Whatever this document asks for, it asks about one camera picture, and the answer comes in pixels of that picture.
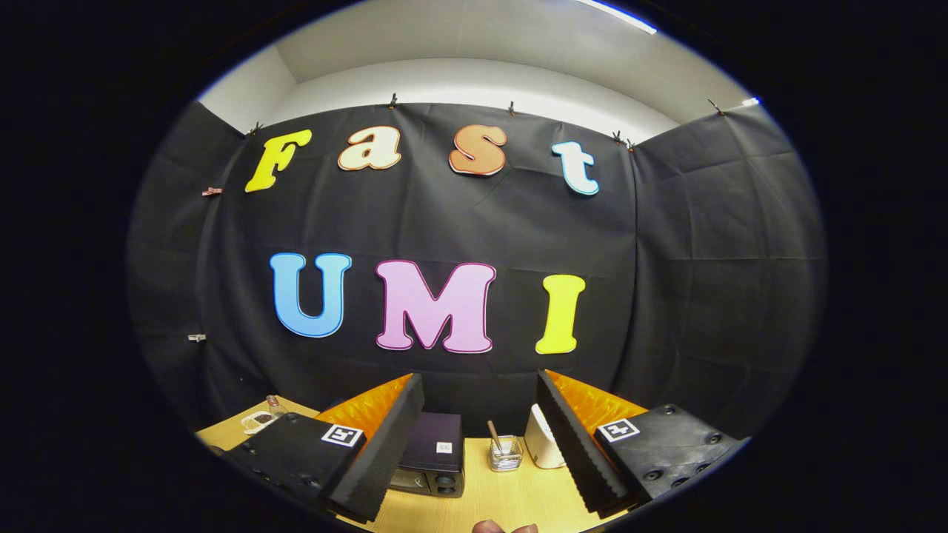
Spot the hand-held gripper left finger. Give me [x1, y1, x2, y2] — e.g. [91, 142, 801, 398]
[222, 372, 426, 523]

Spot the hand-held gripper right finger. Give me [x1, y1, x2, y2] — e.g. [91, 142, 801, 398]
[536, 369, 749, 517]

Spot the black toaster oven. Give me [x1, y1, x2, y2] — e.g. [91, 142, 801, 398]
[390, 412, 466, 498]

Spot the white bread toaster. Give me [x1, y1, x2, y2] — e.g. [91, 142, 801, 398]
[524, 403, 567, 470]

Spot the metal wire utensil holder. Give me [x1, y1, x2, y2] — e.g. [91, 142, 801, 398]
[488, 435, 524, 473]

